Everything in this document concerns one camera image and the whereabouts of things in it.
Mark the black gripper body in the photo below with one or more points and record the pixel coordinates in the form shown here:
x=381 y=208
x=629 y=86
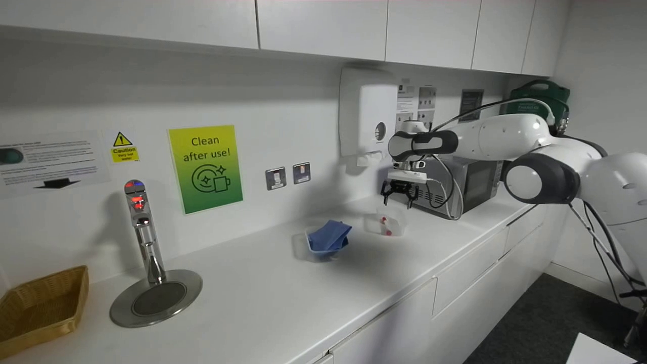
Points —
x=417 y=164

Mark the red capped marker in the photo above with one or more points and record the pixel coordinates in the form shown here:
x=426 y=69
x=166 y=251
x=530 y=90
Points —
x=386 y=225

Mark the silver microwave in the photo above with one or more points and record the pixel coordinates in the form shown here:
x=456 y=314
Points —
x=472 y=184

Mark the white notice with grey pictures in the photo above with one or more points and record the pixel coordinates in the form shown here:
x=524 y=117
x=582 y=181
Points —
x=426 y=102

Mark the white paper towel dispenser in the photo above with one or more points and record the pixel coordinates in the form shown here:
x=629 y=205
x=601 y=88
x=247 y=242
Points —
x=364 y=113

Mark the blue cloth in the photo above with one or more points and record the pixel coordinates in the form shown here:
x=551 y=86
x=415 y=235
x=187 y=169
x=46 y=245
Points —
x=329 y=236

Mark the white lower cabinet front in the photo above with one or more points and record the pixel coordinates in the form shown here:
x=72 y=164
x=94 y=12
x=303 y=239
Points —
x=465 y=284
x=391 y=329
x=533 y=235

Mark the white upper cabinet door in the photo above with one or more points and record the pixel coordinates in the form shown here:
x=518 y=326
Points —
x=134 y=16
x=546 y=33
x=503 y=31
x=324 y=22
x=432 y=26

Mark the green bag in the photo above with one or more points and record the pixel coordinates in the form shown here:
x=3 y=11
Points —
x=548 y=97

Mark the green clean after use poster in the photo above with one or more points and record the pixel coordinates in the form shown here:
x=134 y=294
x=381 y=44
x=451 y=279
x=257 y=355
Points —
x=206 y=168

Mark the white floor board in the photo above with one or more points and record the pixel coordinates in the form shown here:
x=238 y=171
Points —
x=598 y=349

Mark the chrome water tap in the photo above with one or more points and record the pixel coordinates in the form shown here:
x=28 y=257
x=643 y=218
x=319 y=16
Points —
x=145 y=235

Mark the yellow warning sign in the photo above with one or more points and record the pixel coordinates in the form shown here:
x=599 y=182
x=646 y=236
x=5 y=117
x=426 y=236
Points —
x=125 y=152

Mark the round steel drain plate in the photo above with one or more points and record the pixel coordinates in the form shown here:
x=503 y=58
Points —
x=128 y=306

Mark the white notice with green oval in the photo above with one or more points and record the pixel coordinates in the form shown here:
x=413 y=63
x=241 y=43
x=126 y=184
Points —
x=62 y=157

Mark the wicker basket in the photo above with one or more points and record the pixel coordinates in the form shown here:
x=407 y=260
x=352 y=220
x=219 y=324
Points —
x=41 y=309

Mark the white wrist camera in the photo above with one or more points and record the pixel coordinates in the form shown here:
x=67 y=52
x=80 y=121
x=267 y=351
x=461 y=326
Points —
x=407 y=177

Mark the black wall plate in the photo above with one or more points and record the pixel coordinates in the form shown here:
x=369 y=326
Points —
x=472 y=102

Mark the silver wall switch plate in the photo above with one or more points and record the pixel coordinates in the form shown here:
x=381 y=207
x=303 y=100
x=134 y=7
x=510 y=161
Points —
x=303 y=171
x=275 y=178

